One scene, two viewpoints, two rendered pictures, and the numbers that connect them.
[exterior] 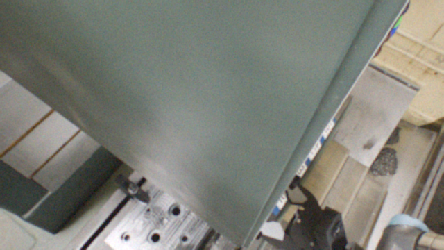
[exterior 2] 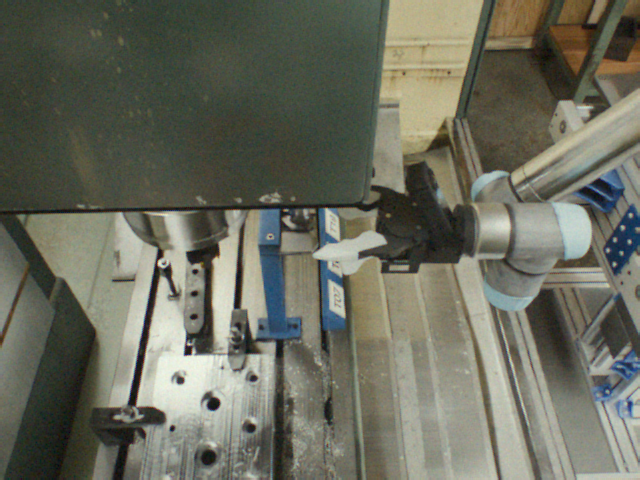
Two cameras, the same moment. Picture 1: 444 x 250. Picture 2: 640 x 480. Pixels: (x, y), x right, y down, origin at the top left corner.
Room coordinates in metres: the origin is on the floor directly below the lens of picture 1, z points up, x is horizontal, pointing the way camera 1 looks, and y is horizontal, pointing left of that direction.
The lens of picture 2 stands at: (-0.22, 0.20, 2.02)
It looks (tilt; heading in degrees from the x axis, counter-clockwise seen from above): 51 degrees down; 328
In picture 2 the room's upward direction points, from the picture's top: straight up
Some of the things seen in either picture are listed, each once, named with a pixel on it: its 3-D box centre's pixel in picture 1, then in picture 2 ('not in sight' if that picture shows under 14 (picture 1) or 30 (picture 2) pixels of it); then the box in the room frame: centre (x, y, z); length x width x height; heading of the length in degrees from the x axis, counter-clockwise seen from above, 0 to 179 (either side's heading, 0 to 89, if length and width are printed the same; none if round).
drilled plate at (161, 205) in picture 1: (166, 225); (212, 432); (0.22, 0.16, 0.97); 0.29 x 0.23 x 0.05; 149
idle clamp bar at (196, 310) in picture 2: not in sight; (197, 290); (0.55, 0.04, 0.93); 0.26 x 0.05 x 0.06; 154
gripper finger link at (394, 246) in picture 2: (284, 235); (385, 240); (0.12, -0.11, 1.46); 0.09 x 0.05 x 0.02; 83
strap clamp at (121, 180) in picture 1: (134, 191); (131, 422); (0.31, 0.28, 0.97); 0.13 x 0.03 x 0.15; 59
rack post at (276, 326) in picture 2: not in sight; (274, 292); (0.37, -0.07, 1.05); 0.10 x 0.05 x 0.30; 59
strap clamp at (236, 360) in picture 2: not in sight; (238, 344); (0.35, 0.03, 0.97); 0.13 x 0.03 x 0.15; 149
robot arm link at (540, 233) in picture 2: not in sight; (539, 232); (0.04, -0.31, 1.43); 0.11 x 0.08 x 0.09; 59
